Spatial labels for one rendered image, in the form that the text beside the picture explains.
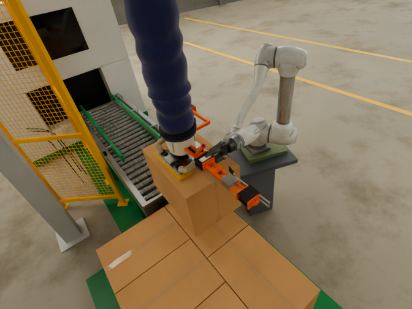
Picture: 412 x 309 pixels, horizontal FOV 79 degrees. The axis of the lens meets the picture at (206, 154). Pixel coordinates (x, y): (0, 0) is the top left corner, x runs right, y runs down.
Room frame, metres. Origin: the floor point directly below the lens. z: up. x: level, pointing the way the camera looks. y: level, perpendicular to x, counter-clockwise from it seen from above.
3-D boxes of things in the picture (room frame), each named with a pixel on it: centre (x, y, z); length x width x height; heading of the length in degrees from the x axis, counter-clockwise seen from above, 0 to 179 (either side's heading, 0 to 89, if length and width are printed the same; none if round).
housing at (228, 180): (0.88, -0.10, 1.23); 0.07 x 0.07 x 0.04; 31
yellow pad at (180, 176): (1.23, 0.23, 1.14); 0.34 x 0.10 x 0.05; 31
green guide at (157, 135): (2.98, 0.84, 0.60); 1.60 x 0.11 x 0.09; 31
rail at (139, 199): (2.37, 1.17, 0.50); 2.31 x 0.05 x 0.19; 31
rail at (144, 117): (2.70, 0.61, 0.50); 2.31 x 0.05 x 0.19; 31
